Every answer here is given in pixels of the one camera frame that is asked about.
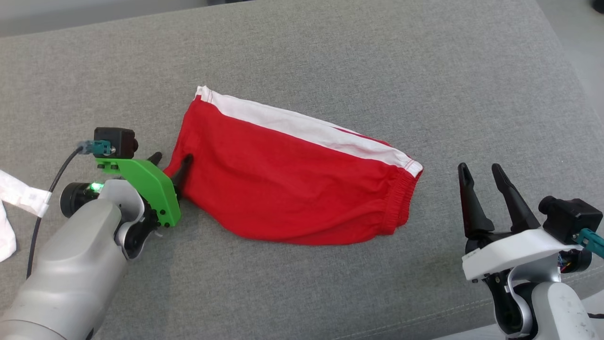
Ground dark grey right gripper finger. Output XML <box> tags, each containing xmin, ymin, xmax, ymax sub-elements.
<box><xmin>492</xmin><ymin>163</ymin><xmax>541</xmax><ymax>233</ymax></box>
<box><xmin>458</xmin><ymin>163</ymin><xmax>495</xmax><ymax>239</ymax></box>

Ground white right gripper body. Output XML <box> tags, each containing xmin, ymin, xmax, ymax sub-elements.
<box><xmin>461</xmin><ymin>228</ymin><xmax>584</xmax><ymax>294</ymax></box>

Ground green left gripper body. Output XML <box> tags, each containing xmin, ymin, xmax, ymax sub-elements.
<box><xmin>96</xmin><ymin>158</ymin><xmax>182</xmax><ymax>238</ymax></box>

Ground red shorts with white stripe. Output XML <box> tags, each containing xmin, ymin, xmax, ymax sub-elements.
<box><xmin>163</xmin><ymin>85</ymin><xmax>424</xmax><ymax>247</ymax></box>

